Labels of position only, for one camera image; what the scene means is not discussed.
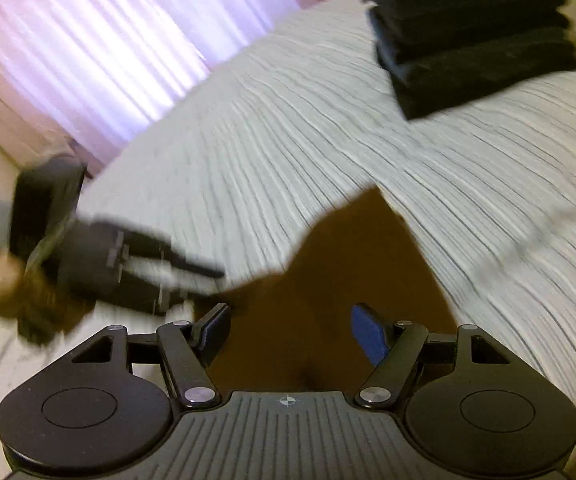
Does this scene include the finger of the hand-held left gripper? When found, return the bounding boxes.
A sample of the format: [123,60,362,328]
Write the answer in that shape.
[113,269,195,317]
[118,229,227,281]

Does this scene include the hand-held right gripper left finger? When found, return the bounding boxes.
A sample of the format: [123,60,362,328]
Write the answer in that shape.
[70,303,232,409]

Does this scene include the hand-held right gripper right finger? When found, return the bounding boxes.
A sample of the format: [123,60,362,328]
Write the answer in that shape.
[350,302,513,409]

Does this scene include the brown cloth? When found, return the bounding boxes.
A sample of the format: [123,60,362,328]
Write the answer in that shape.
[194,184,459,395]

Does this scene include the stack of dark folded clothes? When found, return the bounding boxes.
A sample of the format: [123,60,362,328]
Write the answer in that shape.
[345,0,576,122]

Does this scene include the white striped bedspread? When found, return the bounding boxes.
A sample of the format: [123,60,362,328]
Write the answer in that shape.
[0,0,576,480]

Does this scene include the pale pink curtain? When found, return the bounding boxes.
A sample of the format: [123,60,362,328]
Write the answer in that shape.
[0,0,355,177]

